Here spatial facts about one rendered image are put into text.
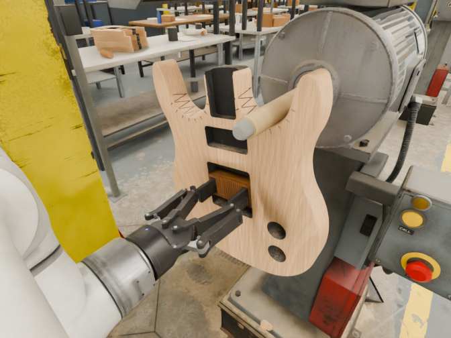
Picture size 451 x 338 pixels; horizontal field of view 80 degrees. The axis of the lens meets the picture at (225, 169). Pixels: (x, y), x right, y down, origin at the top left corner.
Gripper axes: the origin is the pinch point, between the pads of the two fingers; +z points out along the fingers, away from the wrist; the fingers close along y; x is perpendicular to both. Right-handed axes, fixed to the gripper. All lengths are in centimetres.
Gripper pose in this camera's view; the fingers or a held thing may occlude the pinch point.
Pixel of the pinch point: (227, 190)
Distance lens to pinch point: 51.2
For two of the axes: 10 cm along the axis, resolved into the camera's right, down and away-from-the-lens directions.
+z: 6.2, -4.3, 6.5
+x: -1.1, -8.8, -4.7
